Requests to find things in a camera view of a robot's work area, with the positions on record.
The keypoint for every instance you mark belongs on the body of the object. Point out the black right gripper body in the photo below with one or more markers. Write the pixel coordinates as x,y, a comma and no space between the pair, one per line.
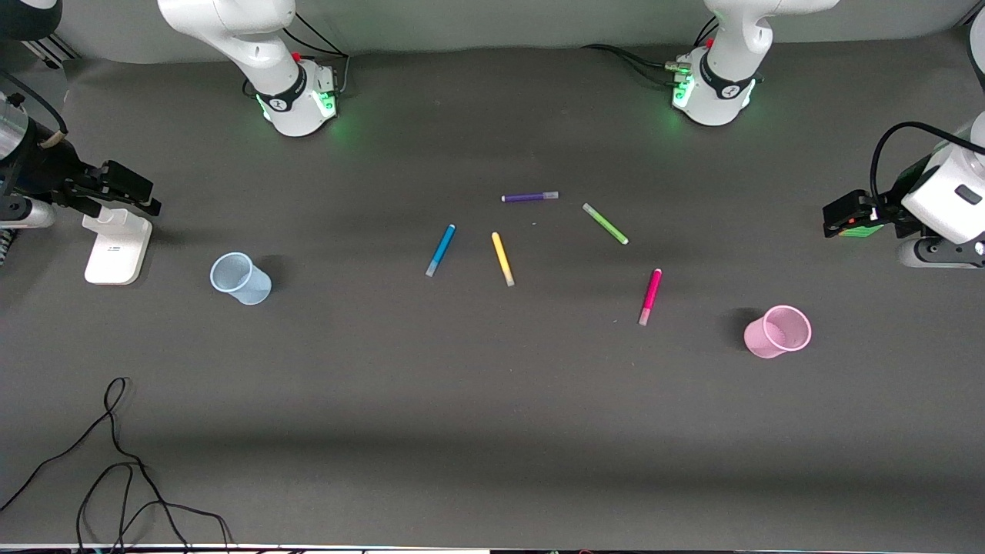
48,170

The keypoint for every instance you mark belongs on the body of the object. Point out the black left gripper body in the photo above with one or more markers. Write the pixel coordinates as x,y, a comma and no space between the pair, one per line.
886,205

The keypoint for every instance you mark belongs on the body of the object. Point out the pink marker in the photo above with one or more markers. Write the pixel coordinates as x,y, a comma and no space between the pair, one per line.
651,294

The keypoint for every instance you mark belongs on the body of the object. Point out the blue marker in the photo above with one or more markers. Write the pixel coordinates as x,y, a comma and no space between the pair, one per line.
441,250

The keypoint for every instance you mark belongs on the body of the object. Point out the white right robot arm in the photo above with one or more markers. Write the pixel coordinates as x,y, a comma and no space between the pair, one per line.
262,46

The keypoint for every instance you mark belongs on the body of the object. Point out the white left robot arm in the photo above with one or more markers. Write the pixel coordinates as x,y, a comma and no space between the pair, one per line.
723,85

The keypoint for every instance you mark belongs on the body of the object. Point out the colourful puzzle cube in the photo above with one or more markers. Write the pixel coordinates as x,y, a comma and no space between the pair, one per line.
863,231

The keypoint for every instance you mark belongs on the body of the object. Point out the white plastic stand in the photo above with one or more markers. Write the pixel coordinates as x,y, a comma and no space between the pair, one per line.
115,258

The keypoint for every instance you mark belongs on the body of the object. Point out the pink plastic cup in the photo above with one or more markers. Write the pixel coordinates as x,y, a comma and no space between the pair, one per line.
762,338

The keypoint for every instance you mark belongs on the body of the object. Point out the translucent blue plastic cup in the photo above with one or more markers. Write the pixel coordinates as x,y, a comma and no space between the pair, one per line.
250,288

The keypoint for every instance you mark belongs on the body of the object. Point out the green marker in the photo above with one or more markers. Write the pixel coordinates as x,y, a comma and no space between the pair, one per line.
606,224

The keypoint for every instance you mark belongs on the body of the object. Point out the purple marker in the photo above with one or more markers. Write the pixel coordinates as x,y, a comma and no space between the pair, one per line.
531,197

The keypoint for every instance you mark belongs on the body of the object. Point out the yellow marker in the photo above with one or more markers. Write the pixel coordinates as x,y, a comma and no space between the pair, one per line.
502,259

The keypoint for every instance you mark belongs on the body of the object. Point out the aluminium profile rail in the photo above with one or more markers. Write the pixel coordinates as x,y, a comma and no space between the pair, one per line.
52,51

